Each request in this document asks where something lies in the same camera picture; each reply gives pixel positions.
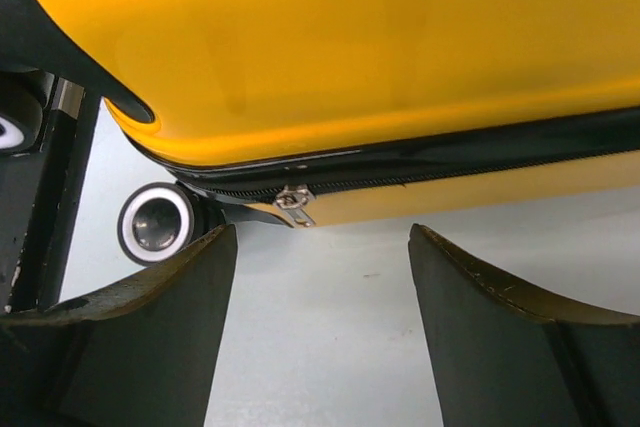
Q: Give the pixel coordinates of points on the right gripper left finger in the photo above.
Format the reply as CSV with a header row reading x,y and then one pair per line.
x,y
139,352

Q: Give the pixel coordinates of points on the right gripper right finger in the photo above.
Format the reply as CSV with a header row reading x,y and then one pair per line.
x,y
505,352

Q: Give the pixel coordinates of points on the yellow Pikachu hard-shell suitcase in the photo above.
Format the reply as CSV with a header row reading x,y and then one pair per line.
x,y
309,113

